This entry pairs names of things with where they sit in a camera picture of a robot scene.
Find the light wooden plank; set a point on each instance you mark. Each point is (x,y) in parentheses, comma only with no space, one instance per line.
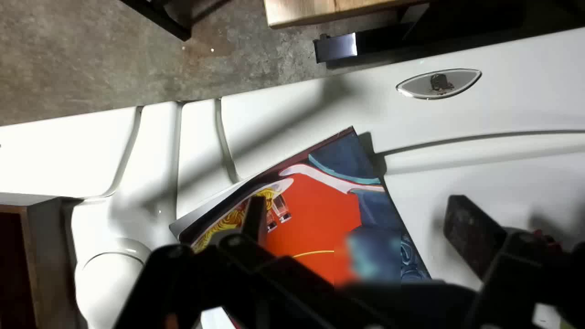
(303,12)

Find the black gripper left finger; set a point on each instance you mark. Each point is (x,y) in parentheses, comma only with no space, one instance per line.
(254,218)

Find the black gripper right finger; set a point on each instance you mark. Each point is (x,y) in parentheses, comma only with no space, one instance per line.
(472,235)

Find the black stand leg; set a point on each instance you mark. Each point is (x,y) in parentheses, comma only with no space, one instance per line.
(164,14)

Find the brown white-edged cabinet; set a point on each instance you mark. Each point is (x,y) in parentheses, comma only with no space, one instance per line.
(24,257)

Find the red and blue magazine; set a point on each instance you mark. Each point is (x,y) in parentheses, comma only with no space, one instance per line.
(316,213)

